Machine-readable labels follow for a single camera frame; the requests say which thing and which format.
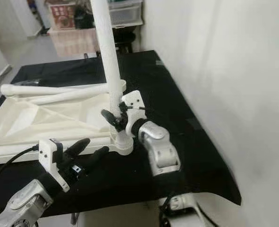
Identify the clear plastic storage box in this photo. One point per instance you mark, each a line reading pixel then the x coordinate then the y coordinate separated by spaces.
pixel 130 14

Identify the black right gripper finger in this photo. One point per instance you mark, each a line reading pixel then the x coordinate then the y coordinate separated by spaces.
pixel 110 118

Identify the beige cloth-covered table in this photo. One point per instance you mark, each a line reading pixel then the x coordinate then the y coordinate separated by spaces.
pixel 73 42

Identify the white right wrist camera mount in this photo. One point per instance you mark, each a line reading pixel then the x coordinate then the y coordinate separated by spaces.
pixel 132 99

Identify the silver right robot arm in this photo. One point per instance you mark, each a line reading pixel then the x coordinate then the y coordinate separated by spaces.
pixel 160 151

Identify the black tablecloth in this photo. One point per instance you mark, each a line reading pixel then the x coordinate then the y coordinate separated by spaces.
pixel 134 179

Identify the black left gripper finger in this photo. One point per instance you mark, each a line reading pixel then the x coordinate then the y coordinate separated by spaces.
pixel 97 155
pixel 78 147

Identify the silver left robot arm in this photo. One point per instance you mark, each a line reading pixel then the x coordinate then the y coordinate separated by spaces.
pixel 23 203

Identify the red printed carton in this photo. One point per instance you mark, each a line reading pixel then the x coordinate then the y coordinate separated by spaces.
pixel 63 16

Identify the black bag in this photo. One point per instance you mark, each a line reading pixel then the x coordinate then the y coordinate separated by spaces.
pixel 85 16

